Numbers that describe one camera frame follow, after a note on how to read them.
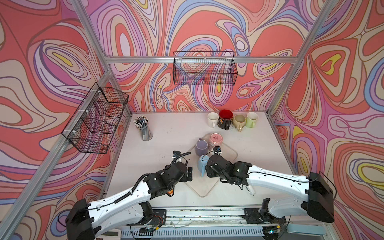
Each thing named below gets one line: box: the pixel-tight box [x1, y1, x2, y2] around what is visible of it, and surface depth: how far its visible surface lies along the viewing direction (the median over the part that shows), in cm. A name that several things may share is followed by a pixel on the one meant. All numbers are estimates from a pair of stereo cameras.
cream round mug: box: [232, 114, 246, 132], surface depth 107 cm
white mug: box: [207, 112, 219, 128], surface depth 107 cm
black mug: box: [217, 109, 234, 131], surface depth 107 cm
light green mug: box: [245, 112, 259, 129], surface depth 106 cm
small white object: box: [245, 185, 256, 196], surface depth 82 cm
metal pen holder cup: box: [133, 115, 153, 141], surface depth 95 cm
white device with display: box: [94, 229, 122, 240], surface depth 68 cm
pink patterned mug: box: [208, 132, 224, 149], surface depth 92 cm
